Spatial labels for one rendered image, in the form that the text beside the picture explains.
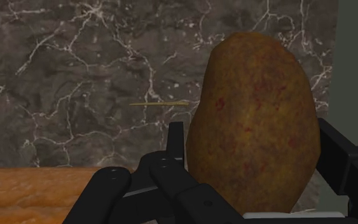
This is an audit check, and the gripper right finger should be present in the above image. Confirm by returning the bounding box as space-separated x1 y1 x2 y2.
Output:
316 118 358 224

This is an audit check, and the brown potato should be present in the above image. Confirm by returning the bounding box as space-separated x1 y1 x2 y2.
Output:
186 32 322 216

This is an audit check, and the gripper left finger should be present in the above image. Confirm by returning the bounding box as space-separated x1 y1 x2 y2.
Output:
62 121 245 224

